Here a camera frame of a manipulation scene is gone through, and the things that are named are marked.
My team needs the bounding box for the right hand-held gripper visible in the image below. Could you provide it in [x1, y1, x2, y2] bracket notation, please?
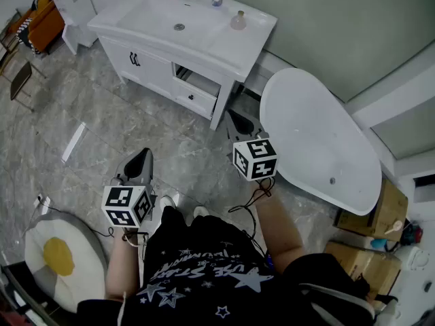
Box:
[224, 109, 278, 182]

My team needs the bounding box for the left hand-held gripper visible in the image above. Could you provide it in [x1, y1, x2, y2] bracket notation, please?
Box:
[101, 147, 158, 229]

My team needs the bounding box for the round pink glass bottle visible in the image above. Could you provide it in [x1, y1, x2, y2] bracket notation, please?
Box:
[230, 10, 247, 31]

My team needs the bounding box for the person's right forearm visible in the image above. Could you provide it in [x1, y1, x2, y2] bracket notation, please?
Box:
[251, 181, 306, 275]

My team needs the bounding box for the person's left forearm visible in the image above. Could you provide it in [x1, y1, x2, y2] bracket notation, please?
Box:
[104, 227, 150, 302]

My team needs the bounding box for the white sink counter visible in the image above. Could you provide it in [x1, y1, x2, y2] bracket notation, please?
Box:
[86, 0, 279, 82]

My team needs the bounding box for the person's white left shoe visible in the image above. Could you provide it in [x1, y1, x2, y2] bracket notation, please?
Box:
[159, 195, 178, 211]

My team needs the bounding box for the white bathtub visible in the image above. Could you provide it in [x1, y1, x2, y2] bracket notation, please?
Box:
[259, 67, 383, 217]

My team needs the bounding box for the white power strip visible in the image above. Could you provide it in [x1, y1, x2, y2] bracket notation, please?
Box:
[33, 193, 52, 217]

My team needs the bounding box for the fried egg shaped cushion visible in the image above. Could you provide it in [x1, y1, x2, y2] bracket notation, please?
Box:
[23, 211, 110, 314]

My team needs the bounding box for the white cabinet drawer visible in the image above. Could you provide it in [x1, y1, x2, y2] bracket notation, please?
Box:
[171, 69, 222, 121]

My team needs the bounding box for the person's black star print shirt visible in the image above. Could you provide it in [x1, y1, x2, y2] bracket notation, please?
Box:
[76, 204, 375, 326]

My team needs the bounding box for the white vanity cabinet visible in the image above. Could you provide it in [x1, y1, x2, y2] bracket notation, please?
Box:
[97, 35, 260, 131]

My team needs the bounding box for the cardboard box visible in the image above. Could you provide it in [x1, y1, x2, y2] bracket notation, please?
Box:
[334, 177, 409, 242]
[324, 240, 403, 302]

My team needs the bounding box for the wooden spoon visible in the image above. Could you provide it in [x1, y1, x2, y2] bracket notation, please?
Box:
[384, 219, 404, 235]

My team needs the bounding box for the dark brown chair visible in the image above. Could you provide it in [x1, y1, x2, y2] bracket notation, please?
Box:
[0, 60, 48, 112]

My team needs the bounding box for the black and white bag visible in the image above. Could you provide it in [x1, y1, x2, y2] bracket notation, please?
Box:
[298, 281, 400, 326]

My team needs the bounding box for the red and black tool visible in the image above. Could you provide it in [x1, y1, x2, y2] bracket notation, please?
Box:
[400, 220, 425, 247]

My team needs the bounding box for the orange armchair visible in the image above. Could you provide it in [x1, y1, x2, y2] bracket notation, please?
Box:
[7, 0, 66, 56]

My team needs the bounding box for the white toilet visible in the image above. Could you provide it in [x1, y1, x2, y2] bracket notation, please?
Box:
[52, 0, 100, 56]

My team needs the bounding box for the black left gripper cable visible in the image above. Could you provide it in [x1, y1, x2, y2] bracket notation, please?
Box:
[120, 227, 150, 248]

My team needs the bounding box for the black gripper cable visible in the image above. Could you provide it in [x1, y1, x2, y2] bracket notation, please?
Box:
[228, 177, 277, 255]
[120, 227, 150, 248]

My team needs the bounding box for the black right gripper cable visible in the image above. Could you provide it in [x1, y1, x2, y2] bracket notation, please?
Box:
[228, 177, 277, 255]

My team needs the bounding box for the black power cable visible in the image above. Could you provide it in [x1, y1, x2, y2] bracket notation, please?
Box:
[36, 196, 116, 239]

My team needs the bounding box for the black metal frame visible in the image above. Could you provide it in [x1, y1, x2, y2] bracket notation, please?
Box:
[0, 262, 59, 326]

